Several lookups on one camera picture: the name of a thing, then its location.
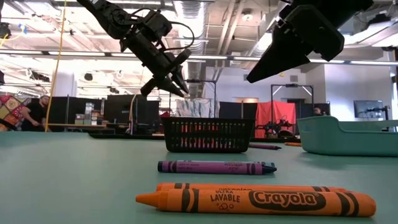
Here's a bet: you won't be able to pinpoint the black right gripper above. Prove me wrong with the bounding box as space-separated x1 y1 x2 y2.
247 0 374 84

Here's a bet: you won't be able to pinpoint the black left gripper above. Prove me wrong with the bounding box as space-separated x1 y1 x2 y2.
121 29 192 98

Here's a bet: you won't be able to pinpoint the black slotted plastic basket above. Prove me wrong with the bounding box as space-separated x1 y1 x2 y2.
161 117 256 154

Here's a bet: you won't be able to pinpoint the white blue hanging cloth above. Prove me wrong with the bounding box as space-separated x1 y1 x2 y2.
175 98 218 118

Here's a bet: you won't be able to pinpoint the long ceiling light strip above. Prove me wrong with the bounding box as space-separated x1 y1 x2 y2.
0 49 398 66

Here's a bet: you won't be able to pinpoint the black partition panel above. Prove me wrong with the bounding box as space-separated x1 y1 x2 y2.
29 96 104 132
104 94 160 135

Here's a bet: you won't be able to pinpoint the dark partition panel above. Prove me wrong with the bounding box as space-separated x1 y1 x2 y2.
295 102 331 118
219 101 257 138

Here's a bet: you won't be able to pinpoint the red fabric backdrop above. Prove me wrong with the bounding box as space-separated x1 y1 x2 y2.
254 100 297 139

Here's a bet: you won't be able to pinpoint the purple crayon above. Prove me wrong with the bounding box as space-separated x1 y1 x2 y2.
248 143 282 151
157 160 277 175

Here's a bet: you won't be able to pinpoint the stacked storage boxes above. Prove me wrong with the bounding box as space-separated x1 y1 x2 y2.
74 101 105 126

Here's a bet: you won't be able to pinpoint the teal plastic bin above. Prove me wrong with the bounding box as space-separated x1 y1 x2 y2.
297 115 398 157

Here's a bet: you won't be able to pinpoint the wooden bench top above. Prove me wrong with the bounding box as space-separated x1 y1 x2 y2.
43 123 108 129

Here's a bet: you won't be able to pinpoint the green table mat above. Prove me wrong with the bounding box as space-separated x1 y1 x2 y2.
0 130 398 224

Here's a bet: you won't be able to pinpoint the colourful patterned quilt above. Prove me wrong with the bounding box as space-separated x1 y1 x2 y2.
0 95 32 131

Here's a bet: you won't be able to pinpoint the black metal rack frame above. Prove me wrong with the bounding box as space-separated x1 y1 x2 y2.
270 83 315 118
169 79 218 118

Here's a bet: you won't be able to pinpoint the silver ceiling duct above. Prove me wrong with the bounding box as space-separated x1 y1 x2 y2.
248 0 293 58
173 0 208 98

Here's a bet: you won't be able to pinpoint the dark wall monitor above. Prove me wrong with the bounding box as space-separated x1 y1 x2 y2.
353 100 384 119

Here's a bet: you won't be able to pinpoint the yellow power cable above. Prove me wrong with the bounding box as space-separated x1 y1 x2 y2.
45 0 68 133

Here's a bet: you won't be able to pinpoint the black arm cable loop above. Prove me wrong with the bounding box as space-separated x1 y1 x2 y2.
0 118 18 131

